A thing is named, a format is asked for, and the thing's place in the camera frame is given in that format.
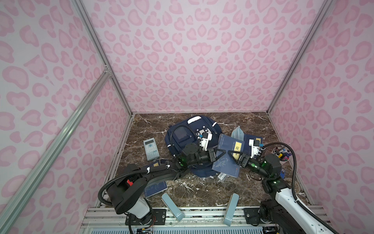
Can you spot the teal pencil pouch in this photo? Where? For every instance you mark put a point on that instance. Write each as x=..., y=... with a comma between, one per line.
x=238, y=133

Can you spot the navy blue student backpack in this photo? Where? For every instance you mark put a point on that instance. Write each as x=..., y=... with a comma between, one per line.
x=187, y=131

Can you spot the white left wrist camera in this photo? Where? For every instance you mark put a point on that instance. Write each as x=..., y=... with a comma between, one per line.
x=203, y=140

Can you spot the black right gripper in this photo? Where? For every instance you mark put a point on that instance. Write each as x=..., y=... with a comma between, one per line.
x=244, y=160

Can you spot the left teal stand block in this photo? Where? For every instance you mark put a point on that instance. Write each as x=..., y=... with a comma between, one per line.
x=179, y=215

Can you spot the grey pocket calculator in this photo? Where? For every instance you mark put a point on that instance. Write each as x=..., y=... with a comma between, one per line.
x=151, y=149

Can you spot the right teal stand block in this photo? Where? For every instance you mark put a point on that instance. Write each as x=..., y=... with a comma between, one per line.
x=231, y=208

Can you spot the pink pen holder cup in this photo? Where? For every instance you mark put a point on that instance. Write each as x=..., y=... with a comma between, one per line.
x=283, y=153

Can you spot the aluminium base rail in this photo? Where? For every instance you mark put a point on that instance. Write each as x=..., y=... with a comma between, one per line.
x=197, y=220

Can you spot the navy book yellow label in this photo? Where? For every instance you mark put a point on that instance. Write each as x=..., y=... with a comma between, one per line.
x=247, y=138

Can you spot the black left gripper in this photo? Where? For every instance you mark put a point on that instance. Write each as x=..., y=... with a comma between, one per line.
x=220, y=154

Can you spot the teal stand block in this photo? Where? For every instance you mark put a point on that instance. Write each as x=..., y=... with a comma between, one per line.
x=231, y=208
x=179, y=215

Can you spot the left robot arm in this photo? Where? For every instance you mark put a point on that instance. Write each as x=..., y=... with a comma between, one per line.
x=124, y=191

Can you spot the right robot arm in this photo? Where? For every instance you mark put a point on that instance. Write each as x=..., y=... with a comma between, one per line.
x=284, y=208

